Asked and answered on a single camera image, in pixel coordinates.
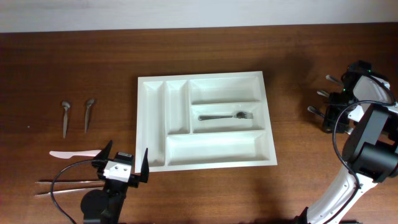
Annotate small teaspoon far left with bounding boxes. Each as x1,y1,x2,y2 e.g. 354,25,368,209
62,101,71,139

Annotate metal fork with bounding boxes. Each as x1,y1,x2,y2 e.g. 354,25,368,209
198,111,254,121
307,106,354,134

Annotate white plastic cutlery tray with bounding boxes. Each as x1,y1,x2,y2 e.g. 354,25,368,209
135,71,277,172

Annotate small teaspoon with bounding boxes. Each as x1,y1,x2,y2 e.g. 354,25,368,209
62,101,71,139
84,98,95,134

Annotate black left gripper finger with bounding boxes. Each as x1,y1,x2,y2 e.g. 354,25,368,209
140,148,150,183
94,140,113,161

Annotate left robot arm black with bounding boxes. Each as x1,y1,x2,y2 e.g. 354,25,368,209
80,141,149,223

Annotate pink plastic knife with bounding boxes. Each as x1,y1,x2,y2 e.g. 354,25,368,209
49,150,101,159

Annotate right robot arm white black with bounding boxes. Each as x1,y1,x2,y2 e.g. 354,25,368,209
292,60,397,224

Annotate large spoon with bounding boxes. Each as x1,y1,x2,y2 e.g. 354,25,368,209
317,90,330,98
325,75,344,86

